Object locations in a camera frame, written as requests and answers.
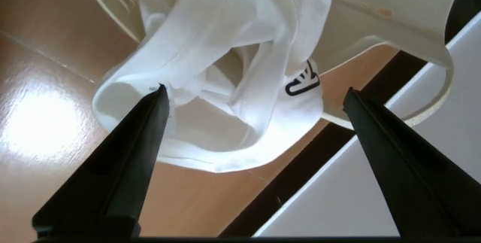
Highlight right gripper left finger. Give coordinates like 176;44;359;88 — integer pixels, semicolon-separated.
32;83;170;238

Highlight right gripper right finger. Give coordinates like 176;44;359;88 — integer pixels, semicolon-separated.
342;87;481;236

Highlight white garment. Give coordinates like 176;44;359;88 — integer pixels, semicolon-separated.
92;0;337;174

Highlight white laundry basket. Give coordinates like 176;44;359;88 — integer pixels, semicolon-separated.
77;0;467;129

